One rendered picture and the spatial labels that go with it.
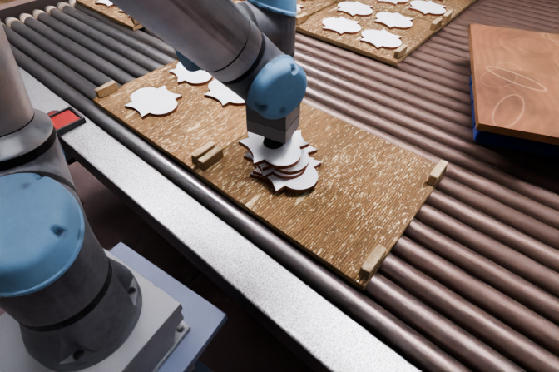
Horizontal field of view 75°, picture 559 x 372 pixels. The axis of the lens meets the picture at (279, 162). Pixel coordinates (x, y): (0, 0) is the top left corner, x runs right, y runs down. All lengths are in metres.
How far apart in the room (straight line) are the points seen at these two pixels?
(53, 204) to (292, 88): 0.28
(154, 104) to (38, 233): 0.62
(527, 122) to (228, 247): 0.63
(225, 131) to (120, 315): 0.48
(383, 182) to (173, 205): 0.43
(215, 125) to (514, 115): 0.65
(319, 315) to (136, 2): 0.49
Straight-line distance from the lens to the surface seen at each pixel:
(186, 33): 0.36
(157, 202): 0.78
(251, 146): 0.74
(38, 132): 0.53
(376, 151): 0.84
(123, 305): 0.56
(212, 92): 1.00
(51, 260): 0.44
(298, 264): 0.66
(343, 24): 1.39
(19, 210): 0.46
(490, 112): 0.87
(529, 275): 0.78
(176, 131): 0.90
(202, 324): 0.67
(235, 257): 0.67
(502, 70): 1.04
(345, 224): 0.69
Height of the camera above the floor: 1.48
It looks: 44 degrees down
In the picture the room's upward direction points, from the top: straight up
